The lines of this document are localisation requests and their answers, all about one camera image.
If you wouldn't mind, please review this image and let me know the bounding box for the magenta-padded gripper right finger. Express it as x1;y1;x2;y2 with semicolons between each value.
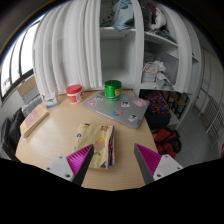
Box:
133;142;184;185

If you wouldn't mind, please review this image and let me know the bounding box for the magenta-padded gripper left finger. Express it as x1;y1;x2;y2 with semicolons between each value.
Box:
43;143;95;187

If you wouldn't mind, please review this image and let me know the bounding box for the yellow cartoon-print towel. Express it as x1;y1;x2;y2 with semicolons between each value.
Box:
73;122;117;171

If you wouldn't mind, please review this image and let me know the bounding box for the red bag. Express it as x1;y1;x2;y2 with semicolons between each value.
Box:
152;127;183;160

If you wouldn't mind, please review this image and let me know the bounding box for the yellow and pink book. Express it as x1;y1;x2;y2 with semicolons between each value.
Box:
19;104;50;139

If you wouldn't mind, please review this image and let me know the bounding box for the colourful patterned bag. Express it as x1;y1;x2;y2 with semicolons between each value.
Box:
143;90;172;116

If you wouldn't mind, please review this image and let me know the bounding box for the silver laptop with stickers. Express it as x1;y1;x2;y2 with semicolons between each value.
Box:
81;89;150;130

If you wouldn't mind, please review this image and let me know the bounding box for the small white printed card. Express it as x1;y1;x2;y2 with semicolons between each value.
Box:
41;91;60;109

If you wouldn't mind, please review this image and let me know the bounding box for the black backpack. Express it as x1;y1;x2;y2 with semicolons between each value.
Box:
7;108;26;148

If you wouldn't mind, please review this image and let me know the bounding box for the white jar with red lid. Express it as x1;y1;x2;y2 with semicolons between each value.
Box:
65;83;85;105

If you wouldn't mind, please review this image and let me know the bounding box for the silver ribbed suitcase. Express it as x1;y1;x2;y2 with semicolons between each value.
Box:
21;94;44;118

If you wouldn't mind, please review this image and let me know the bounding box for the black suitcase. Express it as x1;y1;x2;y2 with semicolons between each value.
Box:
0;117;13;158

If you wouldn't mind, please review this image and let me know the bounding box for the white drying rack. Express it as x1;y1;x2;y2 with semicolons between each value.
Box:
194;94;224;148

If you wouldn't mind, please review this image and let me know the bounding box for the brown cardboard box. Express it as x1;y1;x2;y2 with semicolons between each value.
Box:
17;75;38;97

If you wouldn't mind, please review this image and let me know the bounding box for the black-framed window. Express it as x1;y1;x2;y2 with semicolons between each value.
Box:
0;19;40;103

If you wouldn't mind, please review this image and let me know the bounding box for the white curtain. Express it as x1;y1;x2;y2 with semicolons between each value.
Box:
32;0;104;96

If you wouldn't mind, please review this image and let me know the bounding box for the white shelf unit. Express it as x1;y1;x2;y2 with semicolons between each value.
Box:
99;0;203;132

